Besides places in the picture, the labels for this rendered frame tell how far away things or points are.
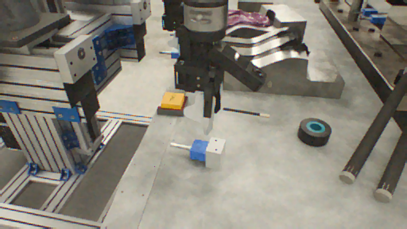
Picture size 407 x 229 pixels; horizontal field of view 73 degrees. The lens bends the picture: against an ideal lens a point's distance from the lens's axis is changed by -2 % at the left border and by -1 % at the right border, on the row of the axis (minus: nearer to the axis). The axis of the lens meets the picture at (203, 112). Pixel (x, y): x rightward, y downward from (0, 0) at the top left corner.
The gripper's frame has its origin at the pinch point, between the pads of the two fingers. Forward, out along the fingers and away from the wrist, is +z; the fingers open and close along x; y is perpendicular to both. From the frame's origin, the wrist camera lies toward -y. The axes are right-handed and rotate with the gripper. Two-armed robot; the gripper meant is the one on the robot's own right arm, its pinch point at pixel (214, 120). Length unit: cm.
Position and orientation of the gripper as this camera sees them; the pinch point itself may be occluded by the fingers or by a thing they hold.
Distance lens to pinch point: 59.4
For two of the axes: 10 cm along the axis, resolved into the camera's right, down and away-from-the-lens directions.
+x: -2.9, 5.7, -7.7
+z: 0.0, 8.0, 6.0
